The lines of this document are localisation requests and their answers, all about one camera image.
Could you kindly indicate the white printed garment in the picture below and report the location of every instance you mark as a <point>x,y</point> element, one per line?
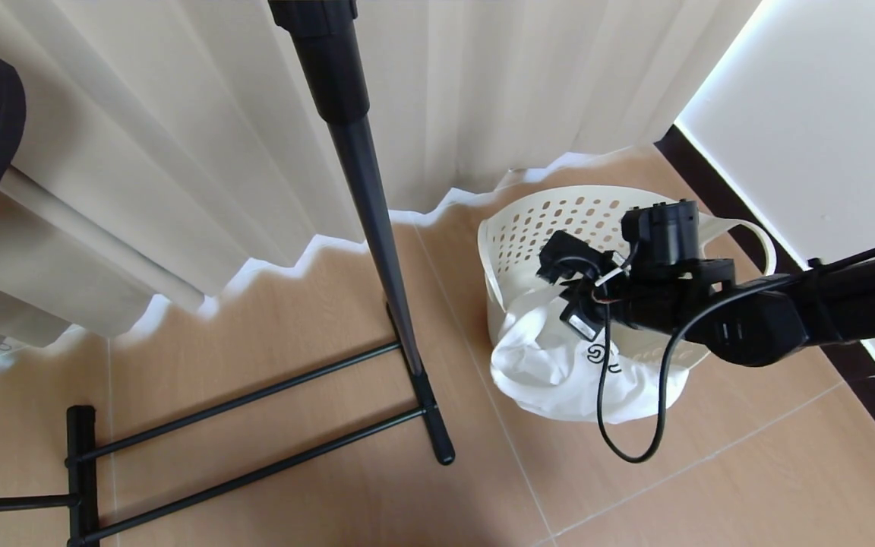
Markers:
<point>544,372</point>

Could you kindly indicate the black clothes rack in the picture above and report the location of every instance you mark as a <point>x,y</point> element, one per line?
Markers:
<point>354,152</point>

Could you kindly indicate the white laundry basket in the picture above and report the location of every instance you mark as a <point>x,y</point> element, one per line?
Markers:
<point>513,235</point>

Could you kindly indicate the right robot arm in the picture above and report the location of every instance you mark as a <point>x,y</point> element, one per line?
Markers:
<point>848,296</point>

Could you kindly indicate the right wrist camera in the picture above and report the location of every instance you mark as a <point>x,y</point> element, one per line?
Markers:
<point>570,254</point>

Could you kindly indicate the beige curtain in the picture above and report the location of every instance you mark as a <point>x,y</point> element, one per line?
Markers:
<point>179,114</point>

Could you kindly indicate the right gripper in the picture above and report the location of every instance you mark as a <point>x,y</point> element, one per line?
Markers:
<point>597,311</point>

